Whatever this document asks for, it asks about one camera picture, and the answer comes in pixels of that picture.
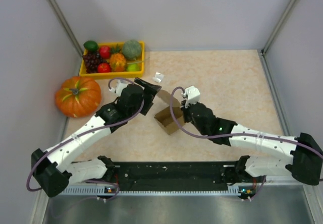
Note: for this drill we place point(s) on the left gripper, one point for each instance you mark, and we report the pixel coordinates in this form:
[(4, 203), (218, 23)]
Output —
[(150, 89)]

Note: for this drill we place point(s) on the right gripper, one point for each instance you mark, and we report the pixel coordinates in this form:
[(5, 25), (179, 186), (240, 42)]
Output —
[(185, 111)]

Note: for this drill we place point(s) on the brown cardboard box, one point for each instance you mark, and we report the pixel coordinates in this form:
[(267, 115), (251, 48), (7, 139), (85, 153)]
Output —
[(164, 117)]

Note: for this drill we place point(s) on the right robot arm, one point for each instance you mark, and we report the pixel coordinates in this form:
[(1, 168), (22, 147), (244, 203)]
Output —
[(299, 157)]

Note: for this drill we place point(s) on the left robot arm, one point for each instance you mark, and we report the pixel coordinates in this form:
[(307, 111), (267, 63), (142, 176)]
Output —
[(55, 168)]

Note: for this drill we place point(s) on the small white plastic bag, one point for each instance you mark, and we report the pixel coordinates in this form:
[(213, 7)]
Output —
[(158, 77)]

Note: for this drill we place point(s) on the light green apple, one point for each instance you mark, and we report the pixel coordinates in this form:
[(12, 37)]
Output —
[(133, 68)]

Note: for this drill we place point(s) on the small orange pineapple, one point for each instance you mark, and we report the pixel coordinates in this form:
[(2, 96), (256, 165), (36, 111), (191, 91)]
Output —
[(118, 61)]

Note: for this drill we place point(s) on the green round melon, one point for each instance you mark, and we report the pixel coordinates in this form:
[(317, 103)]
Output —
[(132, 49)]

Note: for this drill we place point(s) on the red apple front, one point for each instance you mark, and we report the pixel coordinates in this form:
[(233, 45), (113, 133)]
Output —
[(104, 68)]

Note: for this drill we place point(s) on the red apple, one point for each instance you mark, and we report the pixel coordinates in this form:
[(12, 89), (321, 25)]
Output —
[(105, 52), (104, 68)]

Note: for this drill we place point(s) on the red apple back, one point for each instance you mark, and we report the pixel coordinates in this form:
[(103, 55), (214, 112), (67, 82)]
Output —
[(105, 52)]

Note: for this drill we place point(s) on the dark purple grapes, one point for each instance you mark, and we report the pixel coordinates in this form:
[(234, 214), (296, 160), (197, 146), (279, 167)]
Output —
[(92, 60)]

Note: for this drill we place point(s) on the yellow plastic tray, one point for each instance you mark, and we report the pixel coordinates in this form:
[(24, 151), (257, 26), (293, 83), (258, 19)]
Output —
[(139, 60)]

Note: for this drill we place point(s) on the orange plastic pumpkin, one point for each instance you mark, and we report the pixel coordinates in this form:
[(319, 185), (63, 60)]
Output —
[(78, 97)]

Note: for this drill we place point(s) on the green lime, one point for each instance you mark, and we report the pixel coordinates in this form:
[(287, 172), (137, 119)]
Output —
[(91, 46)]

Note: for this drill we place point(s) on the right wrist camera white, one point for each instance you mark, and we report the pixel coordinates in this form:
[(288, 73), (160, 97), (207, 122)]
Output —
[(191, 95)]

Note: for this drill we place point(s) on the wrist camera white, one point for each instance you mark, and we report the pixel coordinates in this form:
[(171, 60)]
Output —
[(121, 84), (191, 95)]

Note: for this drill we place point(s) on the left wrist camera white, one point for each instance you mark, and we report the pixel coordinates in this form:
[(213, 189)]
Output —
[(121, 84)]

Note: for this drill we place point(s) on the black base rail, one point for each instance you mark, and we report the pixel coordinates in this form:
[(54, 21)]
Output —
[(177, 176)]

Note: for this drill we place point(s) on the left aluminium frame post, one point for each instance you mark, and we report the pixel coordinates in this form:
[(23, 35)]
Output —
[(64, 23)]

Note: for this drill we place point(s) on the aluminium frame post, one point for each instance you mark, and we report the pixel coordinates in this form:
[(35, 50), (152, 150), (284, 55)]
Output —
[(64, 23), (278, 27)]

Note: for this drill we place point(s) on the right aluminium frame post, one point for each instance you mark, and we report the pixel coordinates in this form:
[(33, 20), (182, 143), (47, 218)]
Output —
[(278, 27)]

